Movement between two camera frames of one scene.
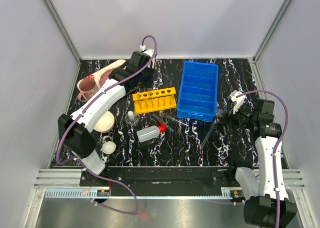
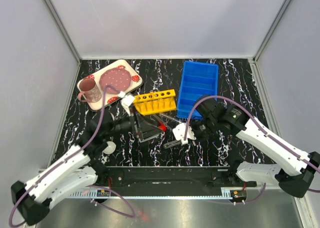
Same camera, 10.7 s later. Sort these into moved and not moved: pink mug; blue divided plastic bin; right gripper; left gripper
Moved: left gripper; right gripper
Not moved: pink mug; blue divided plastic bin
